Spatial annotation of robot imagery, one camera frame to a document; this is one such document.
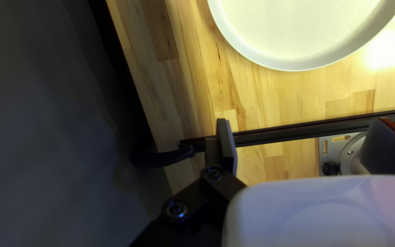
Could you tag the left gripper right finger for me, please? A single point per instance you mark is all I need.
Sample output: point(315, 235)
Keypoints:
point(389, 151)

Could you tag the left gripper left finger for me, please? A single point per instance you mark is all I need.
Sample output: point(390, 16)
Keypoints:
point(218, 157)

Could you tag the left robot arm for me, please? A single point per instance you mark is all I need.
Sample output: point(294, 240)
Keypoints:
point(341, 154)

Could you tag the pale grey round plate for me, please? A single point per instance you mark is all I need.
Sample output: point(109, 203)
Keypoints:
point(293, 31)

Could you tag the black frame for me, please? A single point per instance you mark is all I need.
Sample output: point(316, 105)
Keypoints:
point(286, 132)

